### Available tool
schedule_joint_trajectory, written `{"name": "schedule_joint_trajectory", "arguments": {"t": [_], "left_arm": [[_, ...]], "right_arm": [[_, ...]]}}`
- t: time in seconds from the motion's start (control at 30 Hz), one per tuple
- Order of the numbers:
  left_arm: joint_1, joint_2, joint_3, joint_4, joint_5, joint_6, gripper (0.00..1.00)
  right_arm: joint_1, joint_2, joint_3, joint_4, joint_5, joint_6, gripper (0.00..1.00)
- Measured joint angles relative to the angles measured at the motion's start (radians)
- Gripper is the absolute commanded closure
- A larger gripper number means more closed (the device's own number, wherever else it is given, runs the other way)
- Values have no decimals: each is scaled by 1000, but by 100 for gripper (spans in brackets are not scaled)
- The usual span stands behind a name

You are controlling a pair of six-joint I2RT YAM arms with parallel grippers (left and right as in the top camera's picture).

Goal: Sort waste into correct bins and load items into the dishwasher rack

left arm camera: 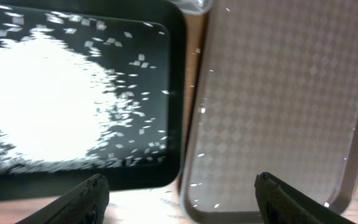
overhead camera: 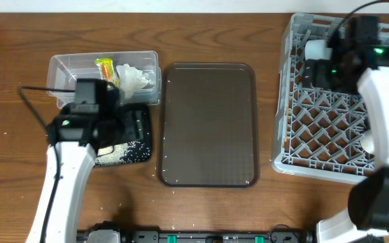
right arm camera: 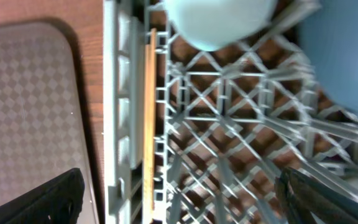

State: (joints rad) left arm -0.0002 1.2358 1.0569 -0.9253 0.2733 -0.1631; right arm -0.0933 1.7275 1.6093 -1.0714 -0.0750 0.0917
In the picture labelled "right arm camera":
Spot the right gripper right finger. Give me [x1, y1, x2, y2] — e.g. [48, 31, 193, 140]
[275, 168, 358, 224]

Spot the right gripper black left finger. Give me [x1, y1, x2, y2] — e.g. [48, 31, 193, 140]
[0, 168, 85, 224]

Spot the dark blue plate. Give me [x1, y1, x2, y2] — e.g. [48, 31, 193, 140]
[299, 0, 358, 117]

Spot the wooden chopstick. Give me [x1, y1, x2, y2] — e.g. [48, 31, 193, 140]
[142, 28, 157, 224]

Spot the light blue bowl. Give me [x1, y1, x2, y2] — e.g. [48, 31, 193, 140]
[163, 0, 278, 52]

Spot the grey dishwasher rack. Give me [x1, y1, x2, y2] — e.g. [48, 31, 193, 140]
[103, 1, 358, 223]

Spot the brown serving tray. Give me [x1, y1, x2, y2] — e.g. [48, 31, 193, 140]
[0, 22, 99, 223]

